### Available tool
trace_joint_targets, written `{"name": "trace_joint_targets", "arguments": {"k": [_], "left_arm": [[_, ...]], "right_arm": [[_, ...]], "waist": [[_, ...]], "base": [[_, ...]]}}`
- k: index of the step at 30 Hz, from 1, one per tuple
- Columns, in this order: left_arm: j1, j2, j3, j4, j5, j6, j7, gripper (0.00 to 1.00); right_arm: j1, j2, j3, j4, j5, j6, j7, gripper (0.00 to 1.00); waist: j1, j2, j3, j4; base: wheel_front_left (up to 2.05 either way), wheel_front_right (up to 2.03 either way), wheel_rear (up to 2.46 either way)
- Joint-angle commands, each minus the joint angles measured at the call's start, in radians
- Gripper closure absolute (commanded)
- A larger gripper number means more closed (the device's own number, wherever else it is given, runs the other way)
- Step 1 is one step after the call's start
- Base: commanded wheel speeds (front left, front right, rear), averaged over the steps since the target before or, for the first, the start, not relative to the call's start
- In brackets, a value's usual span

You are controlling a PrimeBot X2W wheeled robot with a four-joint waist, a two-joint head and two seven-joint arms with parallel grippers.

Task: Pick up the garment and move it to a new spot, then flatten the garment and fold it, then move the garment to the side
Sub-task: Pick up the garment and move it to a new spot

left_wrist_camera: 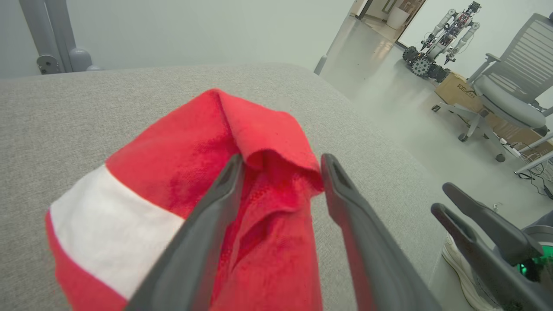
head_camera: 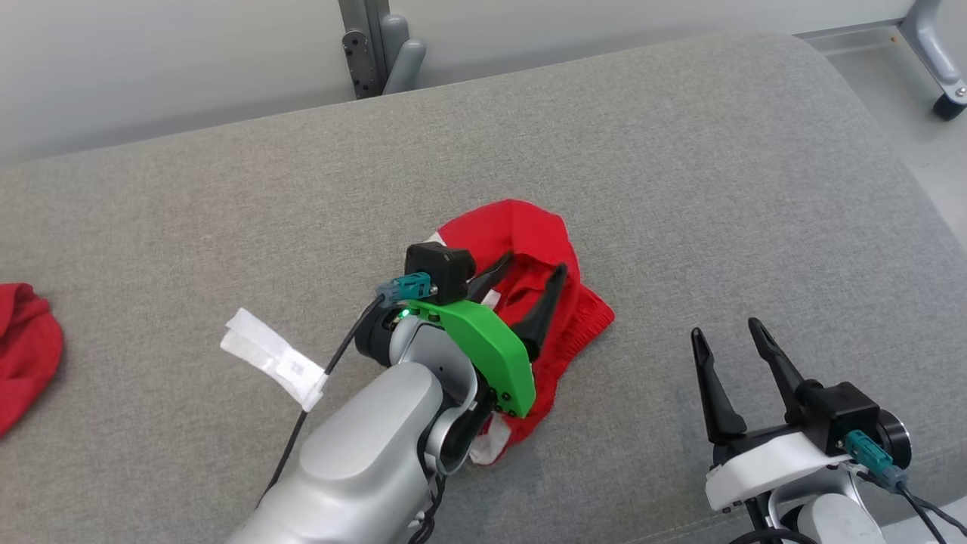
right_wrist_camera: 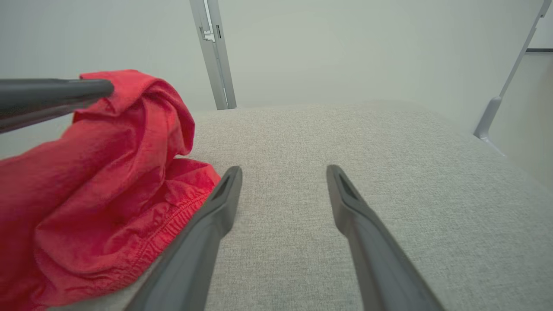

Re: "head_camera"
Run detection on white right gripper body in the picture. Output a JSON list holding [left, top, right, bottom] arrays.
[[705, 427, 854, 513]]

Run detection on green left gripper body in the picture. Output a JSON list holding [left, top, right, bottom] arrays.
[[408, 300, 537, 418]]

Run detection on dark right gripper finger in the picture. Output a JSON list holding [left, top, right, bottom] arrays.
[[690, 327, 749, 445], [748, 317, 820, 424]]

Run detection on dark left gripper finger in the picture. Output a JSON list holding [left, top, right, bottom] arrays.
[[512, 262, 570, 363], [465, 251, 515, 304]]

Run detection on red shorts with white waistband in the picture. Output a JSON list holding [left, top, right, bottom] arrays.
[[437, 199, 616, 466]]

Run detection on red basketball jersey white trim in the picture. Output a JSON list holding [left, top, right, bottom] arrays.
[[0, 283, 64, 439]]

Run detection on grey fabric sofa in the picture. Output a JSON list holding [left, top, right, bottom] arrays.
[[0, 32, 967, 544]]

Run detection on grey caster leg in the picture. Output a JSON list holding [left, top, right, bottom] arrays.
[[897, 0, 967, 122]]

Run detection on teal cable connector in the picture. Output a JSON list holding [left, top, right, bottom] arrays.
[[376, 274, 433, 307], [845, 431, 907, 492]]

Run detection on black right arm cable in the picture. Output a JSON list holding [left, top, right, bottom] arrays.
[[891, 480, 967, 544]]

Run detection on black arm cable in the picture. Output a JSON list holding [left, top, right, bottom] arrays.
[[255, 295, 388, 508], [891, 480, 967, 544]]

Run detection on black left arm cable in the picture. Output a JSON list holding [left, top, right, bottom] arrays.
[[255, 295, 388, 508]]

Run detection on white tape cable label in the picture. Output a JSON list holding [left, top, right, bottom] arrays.
[[220, 308, 330, 413]]

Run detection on grey metal post with hinge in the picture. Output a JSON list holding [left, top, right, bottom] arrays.
[[338, 0, 428, 100]]

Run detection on grey partition base rail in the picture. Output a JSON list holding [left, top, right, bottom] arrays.
[[793, 21, 919, 55]]

